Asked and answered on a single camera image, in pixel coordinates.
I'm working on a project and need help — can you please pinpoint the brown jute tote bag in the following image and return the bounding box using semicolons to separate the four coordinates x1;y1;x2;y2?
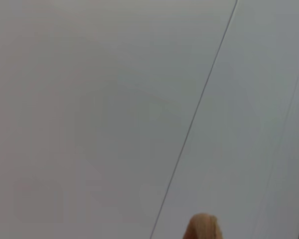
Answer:
183;213;224;239

